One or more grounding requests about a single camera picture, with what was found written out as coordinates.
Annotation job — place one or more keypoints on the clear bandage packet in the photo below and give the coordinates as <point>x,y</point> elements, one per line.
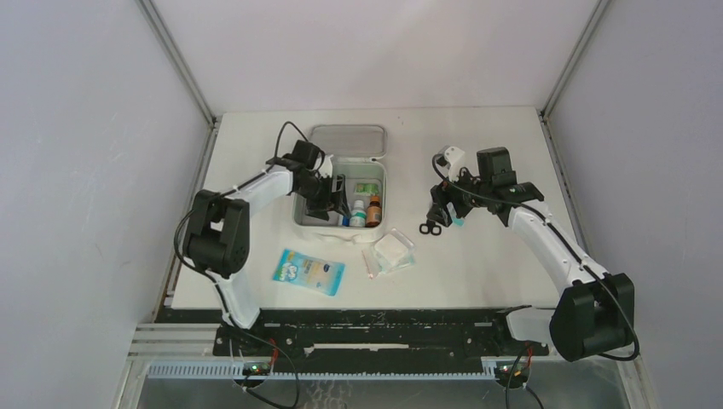
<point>376,268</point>

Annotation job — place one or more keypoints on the blue cotton swab packet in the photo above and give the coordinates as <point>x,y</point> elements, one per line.
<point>309,272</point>

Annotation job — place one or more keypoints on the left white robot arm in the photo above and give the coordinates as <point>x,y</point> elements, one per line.
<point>214,237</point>

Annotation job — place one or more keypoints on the black handled scissors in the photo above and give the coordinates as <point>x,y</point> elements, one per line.
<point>430,227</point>

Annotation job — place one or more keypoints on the white plastic bottle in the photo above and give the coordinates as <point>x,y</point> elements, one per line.
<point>358,215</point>

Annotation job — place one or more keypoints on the white gauze pad packet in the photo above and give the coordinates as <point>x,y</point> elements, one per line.
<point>393,251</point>

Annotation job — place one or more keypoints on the brown bottle orange cap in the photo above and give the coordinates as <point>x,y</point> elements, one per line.
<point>374,212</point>

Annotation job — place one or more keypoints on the white medicine kit box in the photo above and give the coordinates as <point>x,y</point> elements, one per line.
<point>357,151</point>

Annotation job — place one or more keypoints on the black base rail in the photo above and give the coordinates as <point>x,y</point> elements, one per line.
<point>373,341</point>

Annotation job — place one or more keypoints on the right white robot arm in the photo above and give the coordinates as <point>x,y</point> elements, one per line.
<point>594,315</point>

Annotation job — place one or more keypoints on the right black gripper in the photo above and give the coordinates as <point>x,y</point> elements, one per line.
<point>439,210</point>

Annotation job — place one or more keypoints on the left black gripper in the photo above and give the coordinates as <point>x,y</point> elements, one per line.
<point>320,209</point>

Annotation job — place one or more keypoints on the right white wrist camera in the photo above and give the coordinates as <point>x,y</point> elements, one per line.
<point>452,159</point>

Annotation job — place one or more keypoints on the green wind oil box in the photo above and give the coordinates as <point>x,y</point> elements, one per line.
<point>367,189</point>

